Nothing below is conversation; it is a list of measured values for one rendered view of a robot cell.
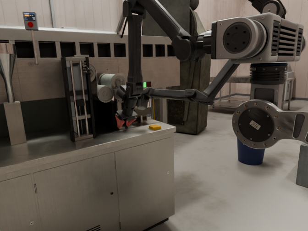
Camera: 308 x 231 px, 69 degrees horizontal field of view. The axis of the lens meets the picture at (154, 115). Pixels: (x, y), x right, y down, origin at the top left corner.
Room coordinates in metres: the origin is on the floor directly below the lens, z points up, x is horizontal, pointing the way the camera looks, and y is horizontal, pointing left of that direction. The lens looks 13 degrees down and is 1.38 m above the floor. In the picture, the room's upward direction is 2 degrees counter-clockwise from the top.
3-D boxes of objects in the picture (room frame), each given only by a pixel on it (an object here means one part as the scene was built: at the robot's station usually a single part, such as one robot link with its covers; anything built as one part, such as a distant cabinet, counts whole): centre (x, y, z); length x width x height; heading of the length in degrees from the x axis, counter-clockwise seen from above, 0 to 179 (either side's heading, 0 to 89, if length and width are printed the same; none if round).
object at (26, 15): (1.46, 0.73, 1.66); 0.07 x 0.07 x 0.10; 19
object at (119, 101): (1.69, 0.26, 1.05); 0.06 x 0.05 x 0.31; 34
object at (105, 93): (1.78, 0.43, 1.18); 0.26 x 0.12 x 0.12; 34
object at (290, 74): (7.82, -4.41, 0.72); 0.73 x 0.65 x 1.43; 44
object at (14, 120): (1.43, 0.91, 1.19); 0.14 x 0.14 x 0.57
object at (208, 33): (0.82, -0.21, 1.45); 0.09 x 0.08 x 0.12; 134
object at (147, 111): (1.98, 0.20, 1.00); 0.40 x 0.16 x 0.06; 34
